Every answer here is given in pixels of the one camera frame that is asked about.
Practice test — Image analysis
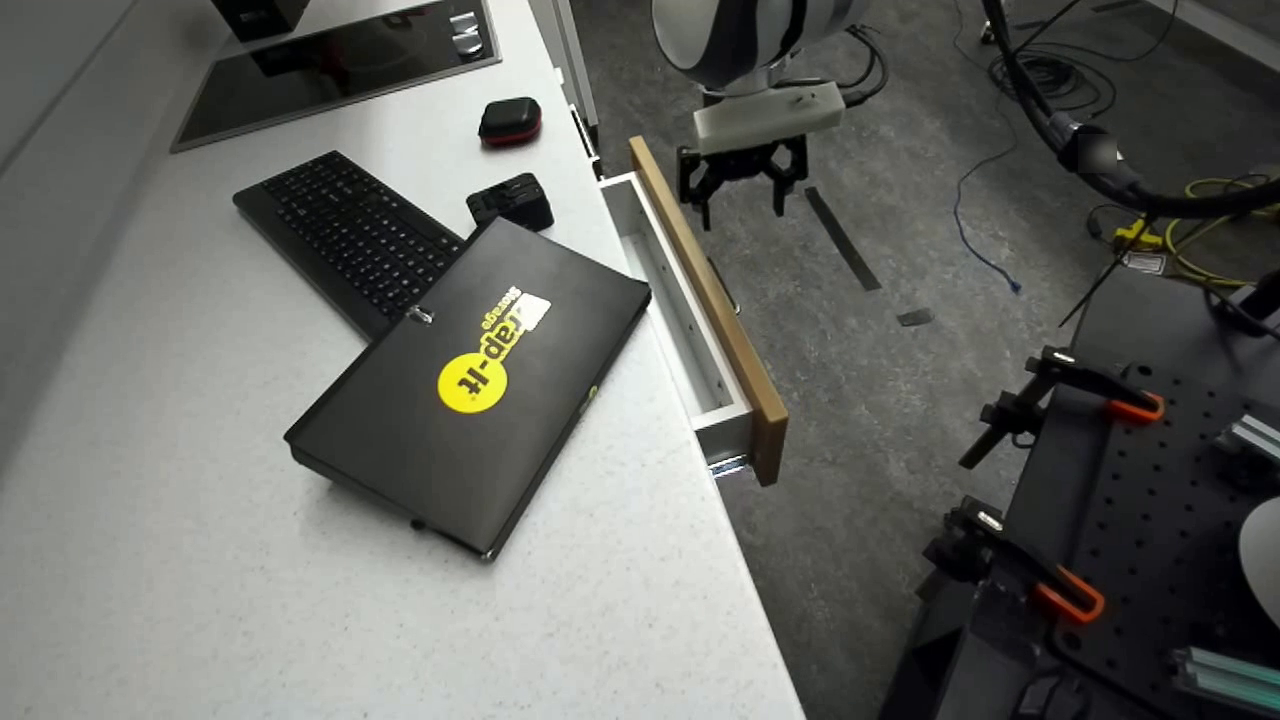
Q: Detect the black laptop with yellow sticker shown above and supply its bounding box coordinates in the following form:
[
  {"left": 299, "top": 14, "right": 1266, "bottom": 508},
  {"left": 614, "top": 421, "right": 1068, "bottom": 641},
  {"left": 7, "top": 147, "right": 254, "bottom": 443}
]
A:
[{"left": 279, "top": 217, "right": 657, "bottom": 564}]

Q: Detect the small black box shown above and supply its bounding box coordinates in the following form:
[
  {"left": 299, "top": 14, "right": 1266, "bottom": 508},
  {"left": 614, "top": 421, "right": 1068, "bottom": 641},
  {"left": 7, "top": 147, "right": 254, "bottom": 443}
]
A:
[{"left": 464, "top": 168, "right": 562, "bottom": 239}]

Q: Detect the black flat monitor base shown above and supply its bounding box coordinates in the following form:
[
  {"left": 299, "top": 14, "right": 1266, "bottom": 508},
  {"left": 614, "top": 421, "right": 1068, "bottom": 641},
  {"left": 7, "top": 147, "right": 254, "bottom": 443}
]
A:
[{"left": 172, "top": 0, "right": 505, "bottom": 155}]

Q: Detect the long aluminium extrusion bar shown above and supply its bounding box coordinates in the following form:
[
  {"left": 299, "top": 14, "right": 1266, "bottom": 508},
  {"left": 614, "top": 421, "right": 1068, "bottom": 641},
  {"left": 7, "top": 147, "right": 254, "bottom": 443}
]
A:
[{"left": 1167, "top": 643, "right": 1280, "bottom": 720}]

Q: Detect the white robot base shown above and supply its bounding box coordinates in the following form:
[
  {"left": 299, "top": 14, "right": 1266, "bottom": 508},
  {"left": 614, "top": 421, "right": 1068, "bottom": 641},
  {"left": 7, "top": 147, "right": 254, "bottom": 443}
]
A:
[{"left": 1234, "top": 491, "right": 1280, "bottom": 632}]

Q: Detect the black monitor stand post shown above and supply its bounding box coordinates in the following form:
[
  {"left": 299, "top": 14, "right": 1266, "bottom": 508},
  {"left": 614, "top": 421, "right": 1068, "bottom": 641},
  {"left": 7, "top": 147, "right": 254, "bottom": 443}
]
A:
[{"left": 209, "top": 0, "right": 314, "bottom": 44}]

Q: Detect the black computer keyboard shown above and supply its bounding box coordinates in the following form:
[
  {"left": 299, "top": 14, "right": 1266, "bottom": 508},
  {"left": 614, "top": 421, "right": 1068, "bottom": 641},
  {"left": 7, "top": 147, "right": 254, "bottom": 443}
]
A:
[{"left": 227, "top": 147, "right": 471, "bottom": 345}]

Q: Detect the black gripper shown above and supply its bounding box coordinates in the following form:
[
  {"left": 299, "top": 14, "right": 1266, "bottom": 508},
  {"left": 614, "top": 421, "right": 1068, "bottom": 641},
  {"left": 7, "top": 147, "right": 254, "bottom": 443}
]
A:
[{"left": 675, "top": 131, "right": 814, "bottom": 238}]

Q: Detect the yellow cable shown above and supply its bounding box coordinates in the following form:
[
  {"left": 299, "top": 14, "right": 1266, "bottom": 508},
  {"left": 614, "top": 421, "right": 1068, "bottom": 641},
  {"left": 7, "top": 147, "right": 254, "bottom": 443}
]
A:
[{"left": 1108, "top": 172, "right": 1280, "bottom": 291}]

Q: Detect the short aluminium extrusion bar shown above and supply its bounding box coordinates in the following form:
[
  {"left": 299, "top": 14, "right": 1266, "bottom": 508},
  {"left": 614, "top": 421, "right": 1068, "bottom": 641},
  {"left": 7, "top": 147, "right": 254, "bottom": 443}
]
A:
[{"left": 1214, "top": 408, "right": 1280, "bottom": 491}]

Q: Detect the small black red-trimmed case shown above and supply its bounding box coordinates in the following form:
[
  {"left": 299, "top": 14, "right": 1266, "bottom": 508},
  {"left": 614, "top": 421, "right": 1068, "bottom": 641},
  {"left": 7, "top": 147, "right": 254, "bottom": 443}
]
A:
[{"left": 475, "top": 94, "right": 550, "bottom": 153}]

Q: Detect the black perforated mounting board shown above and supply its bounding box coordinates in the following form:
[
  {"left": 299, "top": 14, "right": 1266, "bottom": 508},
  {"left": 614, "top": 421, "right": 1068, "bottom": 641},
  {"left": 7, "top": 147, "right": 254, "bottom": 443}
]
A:
[{"left": 1048, "top": 357, "right": 1280, "bottom": 720}]

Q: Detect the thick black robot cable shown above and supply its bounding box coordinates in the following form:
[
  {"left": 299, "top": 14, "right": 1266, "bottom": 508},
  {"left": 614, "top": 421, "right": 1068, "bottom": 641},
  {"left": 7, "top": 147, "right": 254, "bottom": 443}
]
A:
[{"left": 980, "top": 0, "right": 1280, "bottom": 223}]

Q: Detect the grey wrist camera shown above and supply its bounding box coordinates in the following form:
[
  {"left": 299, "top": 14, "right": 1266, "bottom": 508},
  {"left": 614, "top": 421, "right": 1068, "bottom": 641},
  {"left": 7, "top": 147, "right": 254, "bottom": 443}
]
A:
[{"left": 684, "top": 82, "right": 854, "bottom": 155}]

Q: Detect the thin blue cable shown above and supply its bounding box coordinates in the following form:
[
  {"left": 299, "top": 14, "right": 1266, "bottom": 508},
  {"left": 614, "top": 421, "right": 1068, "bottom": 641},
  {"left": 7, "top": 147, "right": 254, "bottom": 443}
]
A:
[{"left": 950, "top": 142, "right": 1030, "bottom": 302}]

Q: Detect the white drawer with wooden front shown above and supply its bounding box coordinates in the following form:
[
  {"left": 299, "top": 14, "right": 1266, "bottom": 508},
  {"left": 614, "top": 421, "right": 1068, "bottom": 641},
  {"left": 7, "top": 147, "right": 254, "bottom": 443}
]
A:
[{"left": 597, "top": 131, "right": 792, "bottom": 491}]

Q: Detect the black device on table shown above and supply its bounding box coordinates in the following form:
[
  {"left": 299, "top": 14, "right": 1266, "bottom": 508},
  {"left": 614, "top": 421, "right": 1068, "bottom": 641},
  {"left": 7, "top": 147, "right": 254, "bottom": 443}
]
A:
[{"left": 1206, "top": 266, "right": 1280, "bottom": 345}]

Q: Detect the black robot table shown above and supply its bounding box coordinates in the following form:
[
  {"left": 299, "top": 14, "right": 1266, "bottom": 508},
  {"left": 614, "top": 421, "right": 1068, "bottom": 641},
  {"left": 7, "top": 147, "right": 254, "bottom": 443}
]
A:
[{"left": 875, "top": 259, "right": 1280, "bottom": 720}]

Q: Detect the coiled dark floor cable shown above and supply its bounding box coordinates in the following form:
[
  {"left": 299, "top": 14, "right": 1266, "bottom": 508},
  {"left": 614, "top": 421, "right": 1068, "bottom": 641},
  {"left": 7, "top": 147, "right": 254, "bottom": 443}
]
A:
[{"left": 988, "top": 50, "right": 1130, "bottom": 130}]

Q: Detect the black clamp with orange handle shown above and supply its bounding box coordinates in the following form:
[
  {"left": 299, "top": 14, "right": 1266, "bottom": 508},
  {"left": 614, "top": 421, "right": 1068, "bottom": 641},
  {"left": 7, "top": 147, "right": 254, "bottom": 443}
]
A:
[
  {"left": 958, "top": 345, "right": 1171, "bottom": 477},
  {"left": 919, "top": 496, "right": 1113, "bottom": 632}
]

